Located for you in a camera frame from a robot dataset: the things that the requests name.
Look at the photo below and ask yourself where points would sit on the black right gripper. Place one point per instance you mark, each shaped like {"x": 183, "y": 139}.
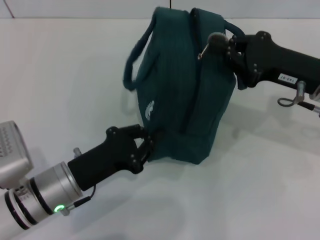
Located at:
{"x": 275, "y": 62}

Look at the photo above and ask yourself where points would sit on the dark teal fabric lunch bag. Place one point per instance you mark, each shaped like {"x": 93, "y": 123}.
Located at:
{"x": 182, "y": 100}

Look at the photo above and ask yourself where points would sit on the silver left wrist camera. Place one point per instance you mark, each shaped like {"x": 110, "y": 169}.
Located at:
{"x": 11, "y": 152}

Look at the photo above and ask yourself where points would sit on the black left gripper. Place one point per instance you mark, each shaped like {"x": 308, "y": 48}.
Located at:
{"x": 105, "y": 160}

